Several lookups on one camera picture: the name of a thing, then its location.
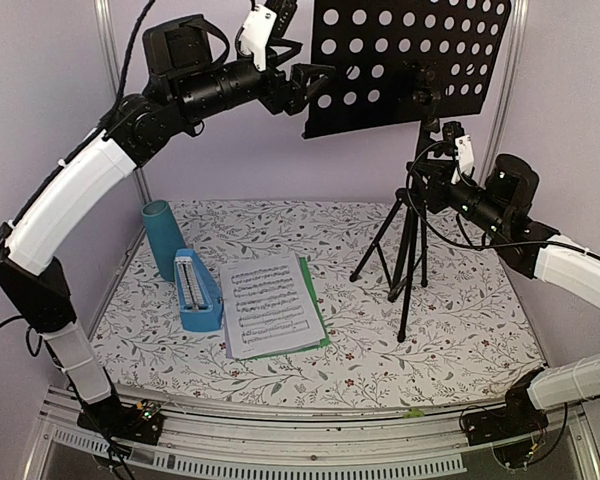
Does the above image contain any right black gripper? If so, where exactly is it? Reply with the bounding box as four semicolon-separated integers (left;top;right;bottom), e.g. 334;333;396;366
410;157;509;237

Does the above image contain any black music stand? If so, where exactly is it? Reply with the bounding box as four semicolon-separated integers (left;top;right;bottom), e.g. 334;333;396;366
299;0;512;344

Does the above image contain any white sheet music page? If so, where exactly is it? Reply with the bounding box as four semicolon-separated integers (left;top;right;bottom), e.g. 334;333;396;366
217;251;326;360

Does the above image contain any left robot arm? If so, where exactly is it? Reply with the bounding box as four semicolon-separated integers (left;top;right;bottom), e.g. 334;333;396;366
0;5;336;434

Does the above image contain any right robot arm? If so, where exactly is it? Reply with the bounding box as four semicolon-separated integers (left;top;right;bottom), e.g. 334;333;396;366
407;154;600;436

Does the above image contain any floral table mat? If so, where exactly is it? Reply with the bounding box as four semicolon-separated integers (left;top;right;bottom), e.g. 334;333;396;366
92;201;544;409

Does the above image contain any green paper sheet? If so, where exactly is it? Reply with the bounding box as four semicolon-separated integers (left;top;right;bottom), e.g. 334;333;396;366
239;255;331;362

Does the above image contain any teal cylinder cup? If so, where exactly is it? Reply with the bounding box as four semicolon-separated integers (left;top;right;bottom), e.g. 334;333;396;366
142;200;186;282

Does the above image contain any blue metronome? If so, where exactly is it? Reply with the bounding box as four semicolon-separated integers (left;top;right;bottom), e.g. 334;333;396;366
174;249;224;333

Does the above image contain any right camera cable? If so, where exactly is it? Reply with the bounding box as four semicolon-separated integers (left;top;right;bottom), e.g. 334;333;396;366
403;142;511;251

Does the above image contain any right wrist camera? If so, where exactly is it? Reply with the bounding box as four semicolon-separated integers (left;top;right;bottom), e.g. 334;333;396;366
442;121;475;175

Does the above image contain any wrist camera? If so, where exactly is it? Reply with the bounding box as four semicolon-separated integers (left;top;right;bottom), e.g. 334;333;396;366
235;1;297;72
442;121;475;175

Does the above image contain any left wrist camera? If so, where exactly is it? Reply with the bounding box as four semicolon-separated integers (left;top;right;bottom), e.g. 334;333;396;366
235;1;297;72

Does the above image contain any right aluminium frame post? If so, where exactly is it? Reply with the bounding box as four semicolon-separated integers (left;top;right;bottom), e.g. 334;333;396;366
486;0;529;160

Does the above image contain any aluminium frame post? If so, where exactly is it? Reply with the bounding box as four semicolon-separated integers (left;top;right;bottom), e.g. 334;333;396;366
486;0;529;160
92;0;154;204

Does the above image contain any left aluminium frame post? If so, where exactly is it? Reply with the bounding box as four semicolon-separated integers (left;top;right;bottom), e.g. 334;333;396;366
92;0;154;204

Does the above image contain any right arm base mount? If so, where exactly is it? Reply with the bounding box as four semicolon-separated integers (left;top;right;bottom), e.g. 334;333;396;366
459;390;549;446

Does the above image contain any aluminium front rail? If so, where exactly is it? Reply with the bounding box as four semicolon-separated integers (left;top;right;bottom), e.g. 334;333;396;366
20;386;600;479

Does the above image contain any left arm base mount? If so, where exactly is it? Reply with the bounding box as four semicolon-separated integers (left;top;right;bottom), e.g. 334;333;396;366
77;396;165;446

